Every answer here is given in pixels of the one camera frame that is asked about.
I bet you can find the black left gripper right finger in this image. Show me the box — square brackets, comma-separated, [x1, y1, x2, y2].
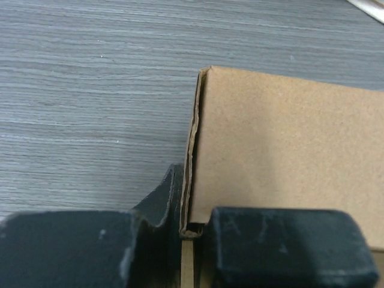
[198, 207, 380, 287]

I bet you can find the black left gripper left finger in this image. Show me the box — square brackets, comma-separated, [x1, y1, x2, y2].
[1, 164, 183, 287]

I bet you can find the brown cardboard box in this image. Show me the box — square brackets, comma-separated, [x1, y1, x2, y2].
[178, 65, 384, 288]

